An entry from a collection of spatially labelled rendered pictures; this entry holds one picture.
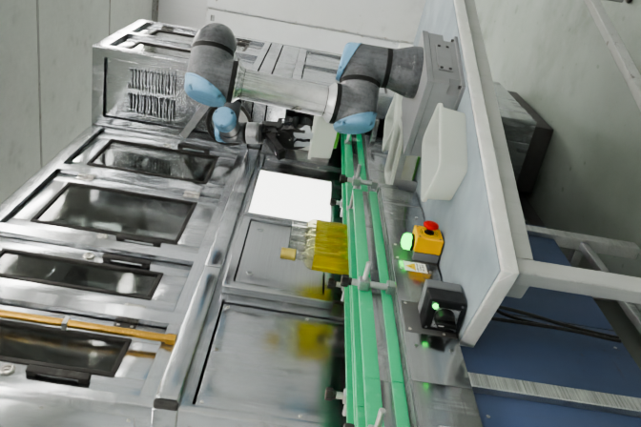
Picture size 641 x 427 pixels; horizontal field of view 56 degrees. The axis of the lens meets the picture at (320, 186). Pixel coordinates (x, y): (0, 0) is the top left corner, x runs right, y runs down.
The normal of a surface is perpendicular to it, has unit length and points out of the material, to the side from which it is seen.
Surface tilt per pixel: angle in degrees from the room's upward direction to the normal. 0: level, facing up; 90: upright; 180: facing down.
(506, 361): 90
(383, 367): 90
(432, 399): 90
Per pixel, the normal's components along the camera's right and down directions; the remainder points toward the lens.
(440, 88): -0.07, 0.69
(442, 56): 0.15, -0.71
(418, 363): 0.17, -0.90
